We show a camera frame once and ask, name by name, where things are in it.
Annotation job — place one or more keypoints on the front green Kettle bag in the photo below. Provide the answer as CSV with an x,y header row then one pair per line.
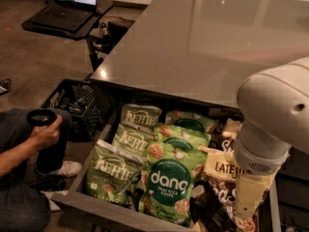
x,y
112,174

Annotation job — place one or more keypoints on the black laptop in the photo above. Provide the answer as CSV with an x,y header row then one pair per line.
x,y
67,15

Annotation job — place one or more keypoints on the green kettle bag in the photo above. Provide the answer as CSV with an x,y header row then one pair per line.
x,y
112,174
142,115
132,138

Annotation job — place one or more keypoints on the front brown Late July bag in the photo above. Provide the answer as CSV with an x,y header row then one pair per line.
x,y
221,171

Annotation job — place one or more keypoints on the middle green Kettle bag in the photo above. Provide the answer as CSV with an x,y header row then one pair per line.
x,y
132,138

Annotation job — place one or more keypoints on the front green Dang bag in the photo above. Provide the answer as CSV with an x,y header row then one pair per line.
x,y
168,178

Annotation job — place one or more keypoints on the white sneaker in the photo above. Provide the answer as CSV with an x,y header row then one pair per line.
x,y
68,169

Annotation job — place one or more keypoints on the grey open top drawer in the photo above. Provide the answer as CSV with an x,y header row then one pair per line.
x,y
116,218

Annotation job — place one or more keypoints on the person's forearm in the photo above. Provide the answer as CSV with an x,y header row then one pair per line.
x,y
14,157

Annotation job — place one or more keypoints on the rear green Kettle bag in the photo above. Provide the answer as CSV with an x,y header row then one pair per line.
x,y
142,115

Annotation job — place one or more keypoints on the lower grey drawers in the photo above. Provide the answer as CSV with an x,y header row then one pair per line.
x,y
293,191

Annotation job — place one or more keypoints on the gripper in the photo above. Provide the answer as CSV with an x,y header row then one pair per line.
x,y
257,162

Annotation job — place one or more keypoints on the black VR controller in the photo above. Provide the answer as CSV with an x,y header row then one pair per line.
x,y
41,117

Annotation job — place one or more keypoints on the black plastic crate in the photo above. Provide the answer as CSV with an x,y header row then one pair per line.
x,y
78,99

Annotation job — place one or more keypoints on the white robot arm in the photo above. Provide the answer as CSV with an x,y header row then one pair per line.
x,y
275,106

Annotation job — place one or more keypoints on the rear green Dang bag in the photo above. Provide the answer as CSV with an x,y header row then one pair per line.
x,y
191,120

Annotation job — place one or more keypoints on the rear brown Late July bag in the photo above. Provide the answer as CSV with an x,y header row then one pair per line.
x,y
225,134

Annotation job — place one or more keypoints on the person's hand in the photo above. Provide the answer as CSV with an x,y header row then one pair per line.
x,y
46,136

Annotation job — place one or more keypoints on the brown late july bag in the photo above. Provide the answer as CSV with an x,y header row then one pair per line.
x,y
221,171
225,134

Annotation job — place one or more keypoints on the green dang bag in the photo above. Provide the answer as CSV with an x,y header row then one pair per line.
x,y
191,120
168,178
181,137

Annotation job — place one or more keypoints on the middle green Dang bag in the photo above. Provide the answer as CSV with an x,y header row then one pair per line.
x,y
181,137

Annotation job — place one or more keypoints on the black laptop stand table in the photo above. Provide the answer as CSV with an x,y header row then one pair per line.
x,y
83,33

